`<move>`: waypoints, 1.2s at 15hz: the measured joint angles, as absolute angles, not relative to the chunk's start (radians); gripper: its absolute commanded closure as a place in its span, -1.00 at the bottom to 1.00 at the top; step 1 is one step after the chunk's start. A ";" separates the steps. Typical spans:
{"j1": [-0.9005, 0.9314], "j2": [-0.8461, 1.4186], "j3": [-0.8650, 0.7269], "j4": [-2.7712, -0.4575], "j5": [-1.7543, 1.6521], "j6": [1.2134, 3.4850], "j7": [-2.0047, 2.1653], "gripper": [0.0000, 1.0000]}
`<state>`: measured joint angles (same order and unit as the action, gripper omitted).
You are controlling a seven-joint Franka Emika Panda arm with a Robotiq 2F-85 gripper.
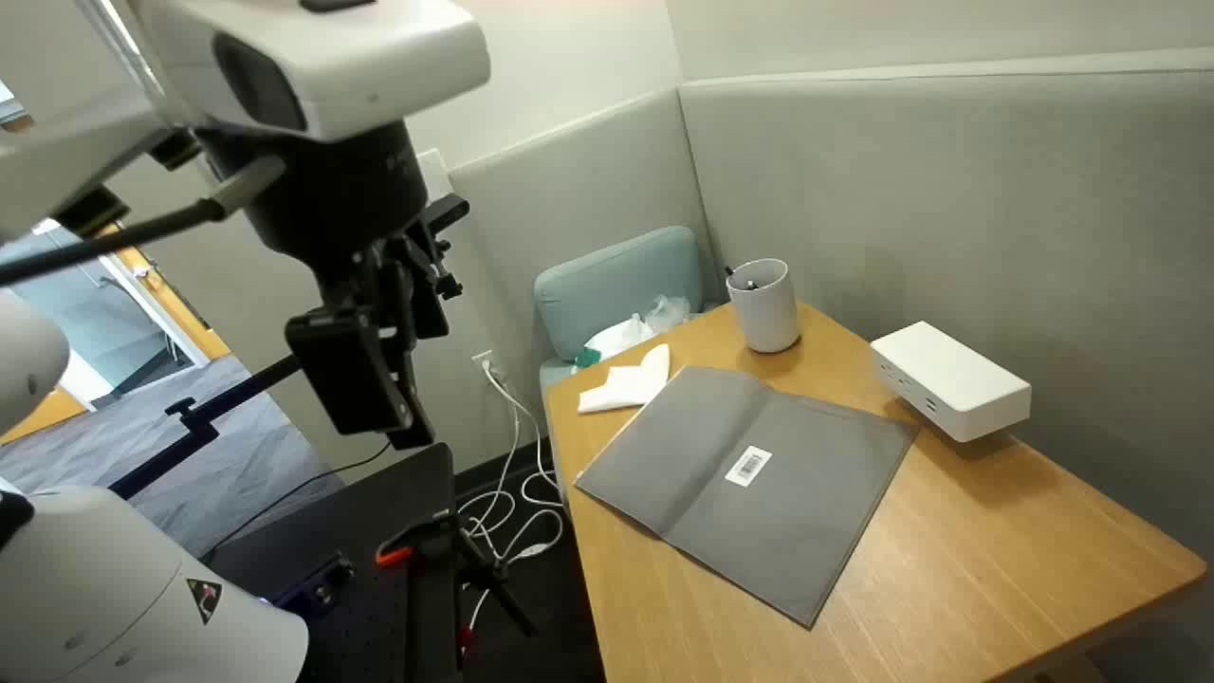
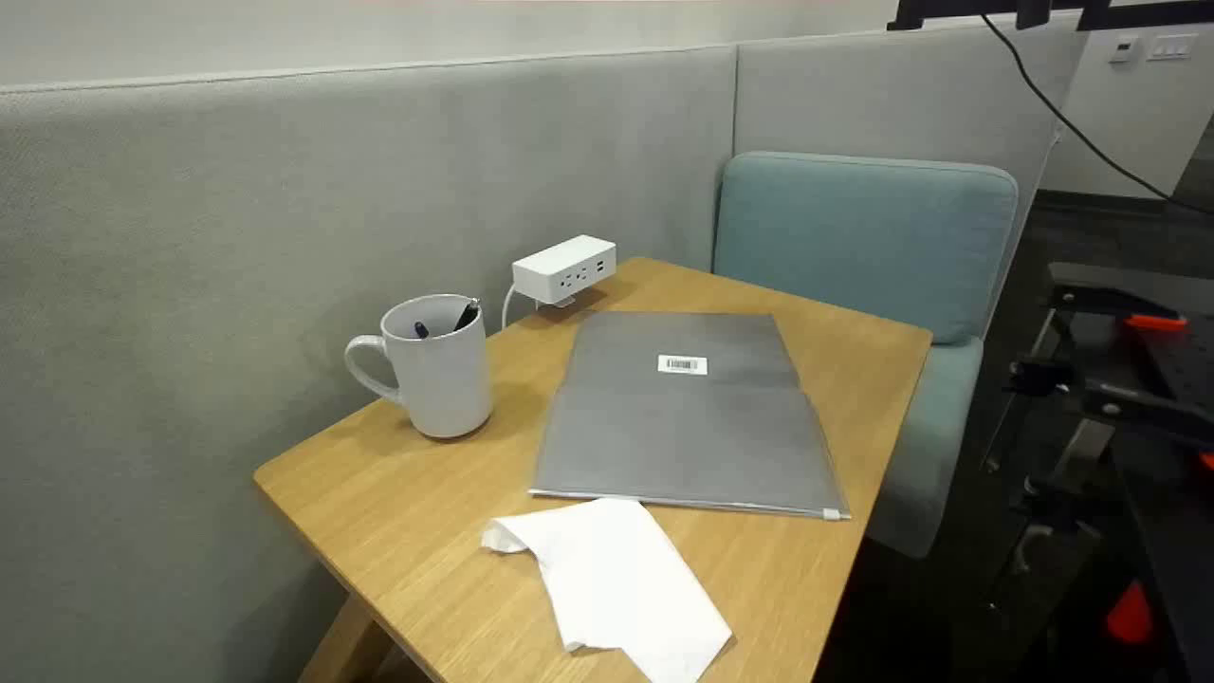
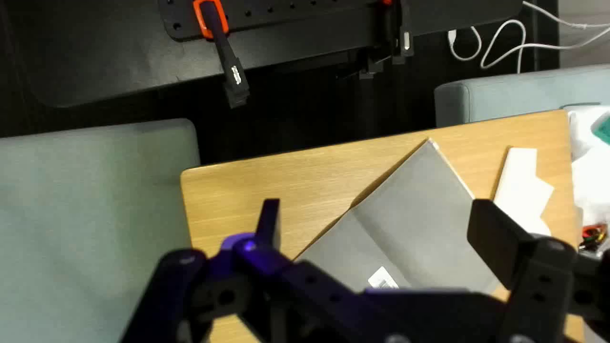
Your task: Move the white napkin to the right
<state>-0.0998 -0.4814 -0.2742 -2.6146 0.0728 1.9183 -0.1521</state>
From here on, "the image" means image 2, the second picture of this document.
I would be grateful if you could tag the white paper napkin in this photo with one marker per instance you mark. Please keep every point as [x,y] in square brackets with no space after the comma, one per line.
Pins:
[617,581]

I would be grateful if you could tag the white power outlet box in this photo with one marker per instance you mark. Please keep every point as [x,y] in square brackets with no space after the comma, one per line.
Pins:
[563,271]

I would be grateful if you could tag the grey laptop with barcode sticker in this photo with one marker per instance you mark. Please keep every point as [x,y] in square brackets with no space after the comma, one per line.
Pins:
[695,410]

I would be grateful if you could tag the black pen in mug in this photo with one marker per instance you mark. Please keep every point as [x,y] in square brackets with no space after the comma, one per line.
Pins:
[444,322]

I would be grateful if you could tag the white ceramic mug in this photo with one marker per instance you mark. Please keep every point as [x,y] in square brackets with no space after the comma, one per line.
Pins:
[439,381]

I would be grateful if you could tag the teal upholstered chair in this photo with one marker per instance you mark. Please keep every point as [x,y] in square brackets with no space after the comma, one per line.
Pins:
[906,242]

